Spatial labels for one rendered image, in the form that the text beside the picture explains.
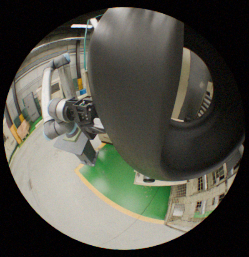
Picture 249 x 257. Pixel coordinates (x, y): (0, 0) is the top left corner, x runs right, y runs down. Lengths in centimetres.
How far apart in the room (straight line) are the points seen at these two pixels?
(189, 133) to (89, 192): 132
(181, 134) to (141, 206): 105
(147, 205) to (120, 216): 40
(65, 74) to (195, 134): 99
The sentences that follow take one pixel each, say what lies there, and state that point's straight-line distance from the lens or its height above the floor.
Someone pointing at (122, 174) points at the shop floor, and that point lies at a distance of 121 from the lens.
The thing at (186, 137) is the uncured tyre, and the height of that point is 93.
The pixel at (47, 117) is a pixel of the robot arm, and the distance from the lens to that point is 51.
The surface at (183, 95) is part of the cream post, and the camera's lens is 49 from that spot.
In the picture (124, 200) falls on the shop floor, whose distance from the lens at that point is 119.
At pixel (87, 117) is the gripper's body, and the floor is 107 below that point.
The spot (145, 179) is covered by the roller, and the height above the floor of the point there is 91.
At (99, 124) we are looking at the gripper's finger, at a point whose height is 105.
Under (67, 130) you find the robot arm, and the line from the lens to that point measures 45.
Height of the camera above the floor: 118
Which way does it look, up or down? 42 degrees down
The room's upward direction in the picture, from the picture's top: straight up
